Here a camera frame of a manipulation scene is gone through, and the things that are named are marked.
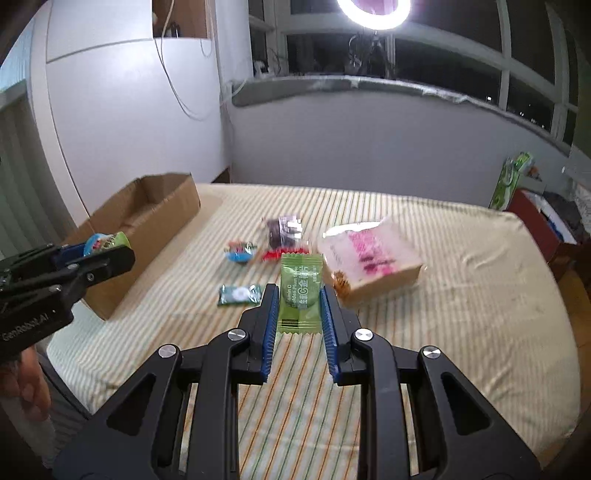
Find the red storage box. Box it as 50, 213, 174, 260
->
507, 189, 580, 281

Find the white hanging cable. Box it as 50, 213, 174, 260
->
154, 0, 236, 122

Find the wrapped sliced bread loaf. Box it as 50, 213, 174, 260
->
317, 217, 424, 307

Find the brown cardboard box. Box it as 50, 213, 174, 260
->
64, 173, 200, 320

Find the teal candy packet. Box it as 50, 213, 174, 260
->
217, 284, 263, 306

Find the left hand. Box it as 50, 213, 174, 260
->
1, 347, 51, 422

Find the blue green jelly cup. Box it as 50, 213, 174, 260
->
83, 231, 130, 256

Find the green plum candy packet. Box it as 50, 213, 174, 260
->
279, 253, 324, 334

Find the striped yellow tablecloth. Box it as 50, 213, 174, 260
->
45, 183, 582, 480

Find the small blue candy packet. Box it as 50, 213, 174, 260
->
224, 241, 259, 265

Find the dark snack red-tie packet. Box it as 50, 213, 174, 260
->
262, 247, 310, 261

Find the green white tissue pack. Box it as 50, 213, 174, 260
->
489, 152, 534, 211

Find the bright ring light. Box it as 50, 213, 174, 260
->
338, 0, 412, 31

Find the dark snack clear packet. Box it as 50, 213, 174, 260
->
266, 215, 304, 250

